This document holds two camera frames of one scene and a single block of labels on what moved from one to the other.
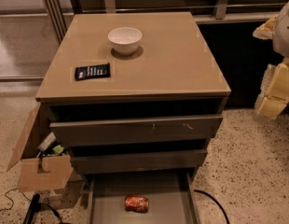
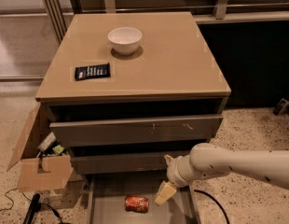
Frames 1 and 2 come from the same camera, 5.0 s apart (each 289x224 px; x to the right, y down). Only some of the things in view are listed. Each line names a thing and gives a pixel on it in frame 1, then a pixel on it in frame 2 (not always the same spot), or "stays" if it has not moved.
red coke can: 136,203 stays
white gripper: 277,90 -> 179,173
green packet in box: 58,148 stays
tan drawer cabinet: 133,93 stays
